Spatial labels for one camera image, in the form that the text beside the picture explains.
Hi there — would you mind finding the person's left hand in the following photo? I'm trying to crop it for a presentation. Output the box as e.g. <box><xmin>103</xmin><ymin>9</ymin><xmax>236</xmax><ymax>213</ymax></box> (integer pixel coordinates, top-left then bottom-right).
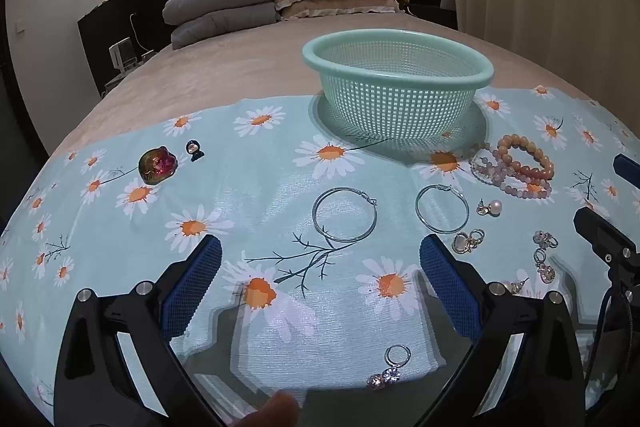
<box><xmin>225</xmin><ymin>391</ymin><xmax>301</xmax><ymax>427</ymax></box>

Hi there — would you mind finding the red green brooch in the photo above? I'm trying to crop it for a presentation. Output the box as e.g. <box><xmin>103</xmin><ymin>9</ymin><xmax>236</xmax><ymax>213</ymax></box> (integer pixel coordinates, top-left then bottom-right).
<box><xmin>138</xmin><ymin>147</ymin><xmax>179</xmax><ymax>186</ymax></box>

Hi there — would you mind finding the hoop earring with crystals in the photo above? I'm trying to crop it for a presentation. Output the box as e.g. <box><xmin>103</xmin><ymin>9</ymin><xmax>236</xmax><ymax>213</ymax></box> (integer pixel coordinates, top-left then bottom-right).
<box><xmin>366</xmin><ymin>344</ymin><xmax>413</xmax><ymax>391</ymax></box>

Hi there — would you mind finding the white charging cable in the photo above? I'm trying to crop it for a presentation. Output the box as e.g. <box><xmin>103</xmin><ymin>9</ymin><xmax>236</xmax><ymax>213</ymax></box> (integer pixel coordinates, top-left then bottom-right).
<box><xmin>129</xmin><ymin>12</ymin><xmax>146</xmax><ymax>52</ymax></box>

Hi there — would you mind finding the crystal drop earring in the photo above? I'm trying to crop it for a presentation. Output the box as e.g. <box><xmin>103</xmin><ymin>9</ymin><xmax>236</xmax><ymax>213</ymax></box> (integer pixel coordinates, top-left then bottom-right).
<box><xmin>533</xmin><ymin>248</ymin><xmax>557</xmax><ymax>286</ymax></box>

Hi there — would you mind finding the crystal cluster earring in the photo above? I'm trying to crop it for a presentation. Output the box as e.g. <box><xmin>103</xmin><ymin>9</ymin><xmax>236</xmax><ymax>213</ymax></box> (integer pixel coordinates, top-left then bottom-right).
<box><xmin>532</xmin><ymin>230</ymin><xmax>559</xmax><ymax>251</ymax></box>

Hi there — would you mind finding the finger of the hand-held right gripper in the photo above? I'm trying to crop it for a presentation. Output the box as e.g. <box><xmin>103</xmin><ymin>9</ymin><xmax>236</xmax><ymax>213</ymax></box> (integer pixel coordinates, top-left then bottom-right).
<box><xmin>573</xmin><ymin>206</ymin><xmax>640</xmax><ymax>293</ymax></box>
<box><xmin>613</xmin><ymin>153</ymin><xmax>640</xmax><ymax>182</ymax></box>

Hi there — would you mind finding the large silver hoop earring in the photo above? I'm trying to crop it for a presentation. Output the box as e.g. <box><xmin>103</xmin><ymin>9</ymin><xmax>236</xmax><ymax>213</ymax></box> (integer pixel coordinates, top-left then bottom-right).
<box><xmin>312</xmin><ymin>187</ymin><xmax>377</xmax><ymax>243</ymax></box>

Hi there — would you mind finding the small silver hoop earring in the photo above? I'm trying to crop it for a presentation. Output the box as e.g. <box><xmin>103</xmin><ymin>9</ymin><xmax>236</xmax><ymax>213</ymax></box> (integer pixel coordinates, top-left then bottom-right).
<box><xmin>414</xmin><ymin>184</ymin><xmax>471</xmax><ymax>236</ymax></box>

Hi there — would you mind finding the gold pearl earring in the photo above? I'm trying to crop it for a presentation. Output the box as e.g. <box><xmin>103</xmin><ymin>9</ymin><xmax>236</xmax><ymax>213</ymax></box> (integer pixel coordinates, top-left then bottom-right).
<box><xmin>476</xmin><ymin>198</ymin><xmax>504</xmax><ymax>218</ymax></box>

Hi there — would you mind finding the pale crystal bead bracelet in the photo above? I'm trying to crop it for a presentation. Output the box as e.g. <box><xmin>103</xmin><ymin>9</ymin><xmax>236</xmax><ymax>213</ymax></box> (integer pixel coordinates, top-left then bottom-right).
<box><xmin>469</xmin><ymin>142</ymin><xmax>511</xmax><ymax>186</ymax></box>

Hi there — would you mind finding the orange bead bracelet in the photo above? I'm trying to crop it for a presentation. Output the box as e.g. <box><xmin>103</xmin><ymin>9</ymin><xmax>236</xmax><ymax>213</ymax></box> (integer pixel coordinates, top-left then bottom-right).
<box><xmin>495</xmin><ymin>133</ymin><xmax>555</xmax><ymax>182</ymax></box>

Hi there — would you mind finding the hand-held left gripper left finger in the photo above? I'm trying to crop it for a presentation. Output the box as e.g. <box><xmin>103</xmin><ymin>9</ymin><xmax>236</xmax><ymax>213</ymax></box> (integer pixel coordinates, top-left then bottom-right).
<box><xmin>54</xmin><ymin>234</ymin><xmax>236</xmax><ymax>427</ymax></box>

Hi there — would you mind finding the green plastic basket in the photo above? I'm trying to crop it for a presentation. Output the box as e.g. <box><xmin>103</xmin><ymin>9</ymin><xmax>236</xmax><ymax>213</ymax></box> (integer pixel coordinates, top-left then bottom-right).
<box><xmin>301</xmin><ymin>29</ymin><xmax>495</xmax><ymax>154</ymax></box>

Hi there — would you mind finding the white bedside device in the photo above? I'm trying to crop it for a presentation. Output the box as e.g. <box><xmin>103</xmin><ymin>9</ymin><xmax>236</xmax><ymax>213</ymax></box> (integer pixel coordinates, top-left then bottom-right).
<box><xmin>109</xmin><ymin>38</ymin><xmax>141</xmax><ymax>73</ymax></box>

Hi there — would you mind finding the pink bedspread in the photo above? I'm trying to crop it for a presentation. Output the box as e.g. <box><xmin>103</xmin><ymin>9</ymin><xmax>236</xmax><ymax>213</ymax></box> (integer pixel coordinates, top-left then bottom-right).
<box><xmin>47</xmin><ymin>14</ymin><xmax>601</xmax><ymax>168</ymax></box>

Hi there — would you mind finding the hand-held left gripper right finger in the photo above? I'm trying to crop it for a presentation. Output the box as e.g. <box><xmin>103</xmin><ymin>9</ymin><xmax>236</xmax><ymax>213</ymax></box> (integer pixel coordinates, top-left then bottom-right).
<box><xmin>419</xmin><ymin>234</ymin><xmax>586</xmax><ymax>427</ymax></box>

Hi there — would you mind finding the daisy print blue cloth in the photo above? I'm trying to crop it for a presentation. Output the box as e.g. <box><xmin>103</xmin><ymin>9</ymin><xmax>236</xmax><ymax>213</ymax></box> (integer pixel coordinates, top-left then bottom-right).
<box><xmin>0</xmin><ymin>84</ymin><xmax>640</xmax><ymax>423</ymax></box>

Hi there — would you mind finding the white bedside table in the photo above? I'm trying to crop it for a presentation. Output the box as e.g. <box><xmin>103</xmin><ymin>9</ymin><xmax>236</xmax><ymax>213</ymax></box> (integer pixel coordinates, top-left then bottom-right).
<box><xmin>101</xmin><ymin>49</ymin><xmax>161</xmax><ymax>100</ymax></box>

